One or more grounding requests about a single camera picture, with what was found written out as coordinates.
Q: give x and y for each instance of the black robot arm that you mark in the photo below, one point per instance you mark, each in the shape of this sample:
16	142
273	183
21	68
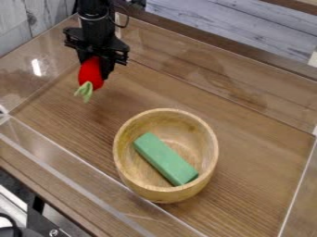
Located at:
96	9

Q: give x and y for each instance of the black table leg bracket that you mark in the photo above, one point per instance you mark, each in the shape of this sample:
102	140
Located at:
47	222

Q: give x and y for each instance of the clear acrylic enclosure wall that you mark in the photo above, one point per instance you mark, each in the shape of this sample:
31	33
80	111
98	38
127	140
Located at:
260	107

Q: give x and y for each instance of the clear acrylic corner bracket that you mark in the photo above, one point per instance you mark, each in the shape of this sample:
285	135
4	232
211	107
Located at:
118	22

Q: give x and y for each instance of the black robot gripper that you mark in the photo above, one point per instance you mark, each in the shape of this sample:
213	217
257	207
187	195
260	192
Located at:
94	39

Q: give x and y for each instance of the red plush strawberry toy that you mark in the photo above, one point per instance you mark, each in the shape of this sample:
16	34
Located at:
88	79

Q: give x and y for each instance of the light wooden bowl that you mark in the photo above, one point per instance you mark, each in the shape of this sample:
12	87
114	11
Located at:
189	135

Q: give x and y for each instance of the green rectangular block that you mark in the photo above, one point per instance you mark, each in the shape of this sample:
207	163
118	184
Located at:
163	158

